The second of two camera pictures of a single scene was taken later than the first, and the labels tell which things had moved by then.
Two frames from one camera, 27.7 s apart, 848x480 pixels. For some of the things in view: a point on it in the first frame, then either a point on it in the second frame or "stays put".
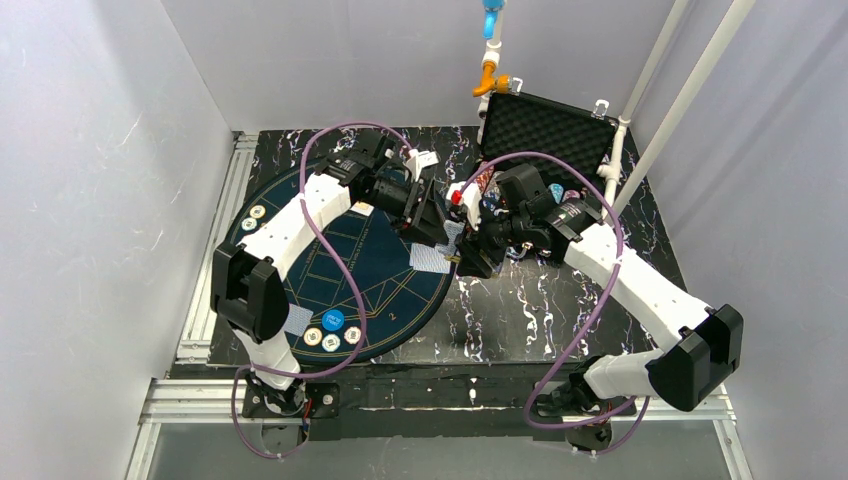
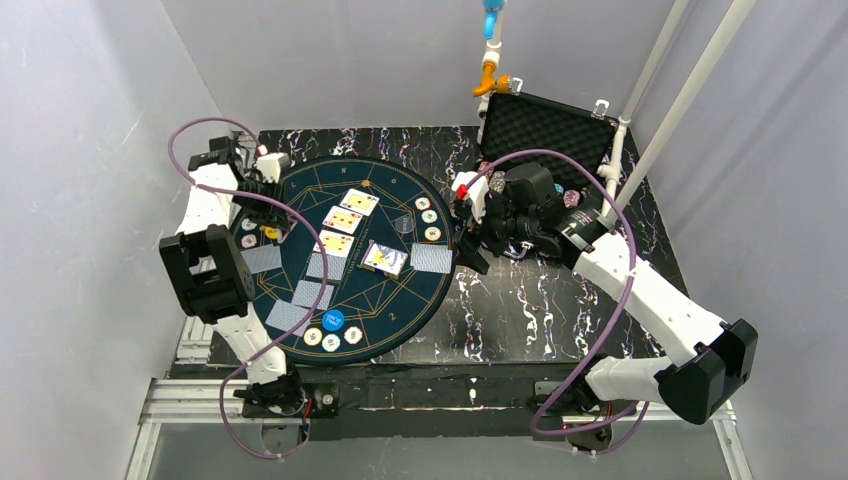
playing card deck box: (493, 267) -> (382, 259)
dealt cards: (428, 258) stays put
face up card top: (363, 208) stays put
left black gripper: (411, 203) -> (263, 210)
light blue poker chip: (331, 342) stays put
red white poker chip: (352, 334) stays put
